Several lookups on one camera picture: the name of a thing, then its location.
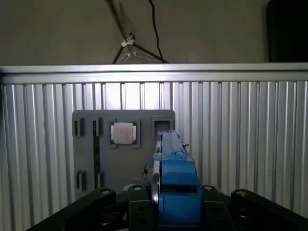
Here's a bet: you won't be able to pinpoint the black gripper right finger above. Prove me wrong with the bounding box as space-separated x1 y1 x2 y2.
201 184 308 231

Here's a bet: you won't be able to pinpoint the grey parts rack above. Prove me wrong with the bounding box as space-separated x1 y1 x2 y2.
71 109 176 196

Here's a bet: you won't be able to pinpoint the black round floor base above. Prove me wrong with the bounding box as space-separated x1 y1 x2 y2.
266 0 308 64

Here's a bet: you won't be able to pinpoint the silver CPU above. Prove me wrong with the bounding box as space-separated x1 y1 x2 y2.
110 121 138 145

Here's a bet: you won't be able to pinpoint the thin black floor cable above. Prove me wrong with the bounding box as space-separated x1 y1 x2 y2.
147 0 170 64

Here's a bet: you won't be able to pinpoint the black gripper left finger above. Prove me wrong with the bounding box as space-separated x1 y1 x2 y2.
24 184 158 231

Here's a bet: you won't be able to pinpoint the tripod legs with white clips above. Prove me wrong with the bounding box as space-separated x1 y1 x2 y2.
105 0 167 64

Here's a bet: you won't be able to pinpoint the green RAM stick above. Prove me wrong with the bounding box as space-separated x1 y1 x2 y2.
92 120 101 189

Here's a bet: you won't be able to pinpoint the hard disk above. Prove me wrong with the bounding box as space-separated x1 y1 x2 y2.
150 129 203 231

